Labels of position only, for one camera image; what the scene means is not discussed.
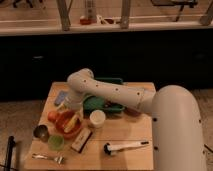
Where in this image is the green cup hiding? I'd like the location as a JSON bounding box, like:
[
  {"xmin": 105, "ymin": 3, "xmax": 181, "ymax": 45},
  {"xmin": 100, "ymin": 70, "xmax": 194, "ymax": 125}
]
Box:
[{"xmin": 48, "ymin": 135, "xmax": 64, "ymax": 151}]

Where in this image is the white handled brush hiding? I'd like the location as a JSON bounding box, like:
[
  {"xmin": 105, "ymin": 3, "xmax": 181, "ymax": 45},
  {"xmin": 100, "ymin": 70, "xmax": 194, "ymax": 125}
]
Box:
[{"xmin": 104, "ymin": 141, "xmax": 149, "ymax": 155}]

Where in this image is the wooden eraser block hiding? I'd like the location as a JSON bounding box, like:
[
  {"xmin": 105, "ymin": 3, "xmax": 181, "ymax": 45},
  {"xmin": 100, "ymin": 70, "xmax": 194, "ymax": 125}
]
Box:
[{"xmin": 71, "ymin": 128, "xmax": 92, "ymax": 153}]

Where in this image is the metal cup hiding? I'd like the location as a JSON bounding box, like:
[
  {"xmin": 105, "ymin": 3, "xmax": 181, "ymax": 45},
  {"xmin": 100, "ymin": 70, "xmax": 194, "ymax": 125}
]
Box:
[{"xmin": 33, "ymin": 125, "xmax": 49, "ymax": 142}]

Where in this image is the blue sponge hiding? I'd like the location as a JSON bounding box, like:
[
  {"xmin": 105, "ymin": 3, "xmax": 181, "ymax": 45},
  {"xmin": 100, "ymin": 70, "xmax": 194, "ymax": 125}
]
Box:
[{"xmin": 54, "ymin": 91, "xmax": 67, "ymax": 106}]

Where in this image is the red object on shelf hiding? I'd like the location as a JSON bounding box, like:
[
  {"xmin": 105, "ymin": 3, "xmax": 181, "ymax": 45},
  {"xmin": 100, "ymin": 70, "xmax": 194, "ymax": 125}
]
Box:
[{"xmin": 80, "ymin": 16, "xmax": 92, "ymax": 25}]

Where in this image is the green plastic tray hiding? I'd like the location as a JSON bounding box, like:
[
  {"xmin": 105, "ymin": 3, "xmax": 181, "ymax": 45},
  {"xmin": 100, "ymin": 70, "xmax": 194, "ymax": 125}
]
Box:
[{"xmin": 83, "ymin": 77, "xmax": 124, "ymax": 114}]

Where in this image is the yellow banana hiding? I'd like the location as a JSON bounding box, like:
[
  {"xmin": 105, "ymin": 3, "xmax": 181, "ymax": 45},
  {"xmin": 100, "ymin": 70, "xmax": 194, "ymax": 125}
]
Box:
[{"xmin": 64, "ymin": 116, "xmax": 76, "ymax": 133}]

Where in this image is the black pole stand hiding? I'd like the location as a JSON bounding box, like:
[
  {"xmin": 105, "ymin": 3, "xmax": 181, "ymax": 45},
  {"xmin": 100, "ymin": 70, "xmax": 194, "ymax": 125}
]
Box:
[{"xmin": 4, "ymin": 136, "xmax": 15, "ymax": 171}]

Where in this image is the white cup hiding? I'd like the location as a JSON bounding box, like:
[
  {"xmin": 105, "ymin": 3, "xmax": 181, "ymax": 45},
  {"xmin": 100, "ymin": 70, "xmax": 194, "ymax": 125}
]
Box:
[{"xmin": 89, "ymin": 110, "xmax": 106, "ymax": 128}]

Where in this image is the dark brown bowl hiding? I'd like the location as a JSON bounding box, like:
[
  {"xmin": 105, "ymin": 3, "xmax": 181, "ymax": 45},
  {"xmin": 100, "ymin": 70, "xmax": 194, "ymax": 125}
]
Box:
[{"xmin": 125, "ymin": 108, "xmax": 141, "ymax": 117}]

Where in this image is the orange fruit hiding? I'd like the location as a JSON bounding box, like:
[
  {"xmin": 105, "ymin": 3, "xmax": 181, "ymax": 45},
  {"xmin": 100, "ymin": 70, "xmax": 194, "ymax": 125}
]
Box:
[{"xmin": 48, "ymin": 111, "xmax": 59, "ymax": 123}]

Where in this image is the metal fork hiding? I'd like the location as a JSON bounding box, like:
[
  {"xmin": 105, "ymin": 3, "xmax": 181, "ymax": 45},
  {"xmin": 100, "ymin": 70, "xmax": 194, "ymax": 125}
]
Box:
[{"xmin": 32, "ymin": 154, "xmax": 64, "ymax": 164}]

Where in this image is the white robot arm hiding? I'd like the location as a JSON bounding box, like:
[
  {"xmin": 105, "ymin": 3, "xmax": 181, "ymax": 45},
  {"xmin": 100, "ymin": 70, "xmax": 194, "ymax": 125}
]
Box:
[{"xmin": 64, "ymin": 68, "xmax": 207, "ymax": 171}]

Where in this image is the red bowl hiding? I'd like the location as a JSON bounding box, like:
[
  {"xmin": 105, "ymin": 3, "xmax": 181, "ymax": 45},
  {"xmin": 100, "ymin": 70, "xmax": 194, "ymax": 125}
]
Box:
[{"xmin": 55, "ymin": 111, "xmax": 82, "ymax": 139}]

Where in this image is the dark grape bunch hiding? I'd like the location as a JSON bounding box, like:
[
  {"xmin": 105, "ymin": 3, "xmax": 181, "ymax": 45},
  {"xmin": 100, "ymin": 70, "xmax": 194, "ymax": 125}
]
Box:
[{"xmin": 104, "ymin": 102, "xmax": 112, "ymax": 107}]

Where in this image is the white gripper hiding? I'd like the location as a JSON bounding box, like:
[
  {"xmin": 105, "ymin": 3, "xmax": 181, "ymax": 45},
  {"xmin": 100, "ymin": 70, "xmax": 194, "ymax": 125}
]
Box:
[{"xmin": 57, "ymin": 92, "xmax": 84, "ymax": 123}]

